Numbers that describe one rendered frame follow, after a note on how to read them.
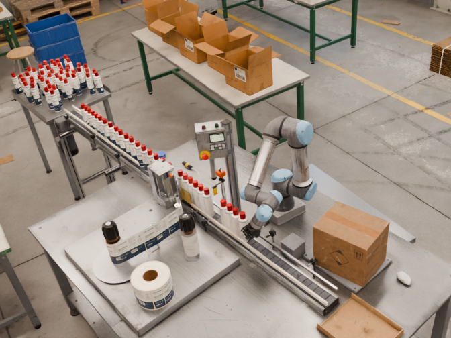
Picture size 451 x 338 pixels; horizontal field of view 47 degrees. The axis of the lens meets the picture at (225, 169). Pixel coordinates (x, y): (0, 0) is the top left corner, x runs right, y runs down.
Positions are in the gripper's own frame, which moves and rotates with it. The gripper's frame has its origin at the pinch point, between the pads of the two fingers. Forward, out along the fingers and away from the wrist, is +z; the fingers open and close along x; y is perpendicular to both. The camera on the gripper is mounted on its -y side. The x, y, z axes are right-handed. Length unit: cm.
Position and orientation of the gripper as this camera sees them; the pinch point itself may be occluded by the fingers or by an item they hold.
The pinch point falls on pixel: (249, 236)
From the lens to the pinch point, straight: 293.4
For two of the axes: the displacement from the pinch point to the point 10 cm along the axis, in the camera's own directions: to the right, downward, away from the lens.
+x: 6.1, 7.5, -2.6
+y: -7.5, 4.5, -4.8
